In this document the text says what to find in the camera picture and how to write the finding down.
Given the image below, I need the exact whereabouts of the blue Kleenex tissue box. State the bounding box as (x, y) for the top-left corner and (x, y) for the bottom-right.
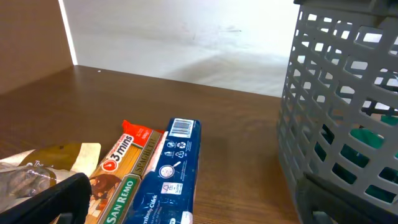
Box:
(123, 118), (201, 224)

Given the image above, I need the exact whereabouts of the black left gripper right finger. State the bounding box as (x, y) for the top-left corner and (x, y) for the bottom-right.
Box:
(295, 174), (397, 224)

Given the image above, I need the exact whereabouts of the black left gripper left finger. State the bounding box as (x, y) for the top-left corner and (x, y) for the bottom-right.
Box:
(1, 173), (91, 224)

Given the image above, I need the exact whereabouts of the grey plastic basket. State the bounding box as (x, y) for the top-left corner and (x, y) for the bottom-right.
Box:
(277, 0), (397, 223)

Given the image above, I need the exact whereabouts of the green Nescafe coffee bag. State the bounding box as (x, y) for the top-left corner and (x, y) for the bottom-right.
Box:
(310, 114), (398, 203)

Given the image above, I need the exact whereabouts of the beige cookie bag left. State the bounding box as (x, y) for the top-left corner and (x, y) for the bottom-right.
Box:
(1, 142), (101, 212)

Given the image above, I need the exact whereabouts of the San Remo spaghetti pack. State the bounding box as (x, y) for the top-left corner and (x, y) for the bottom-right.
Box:
(85, 120), (164, 224)

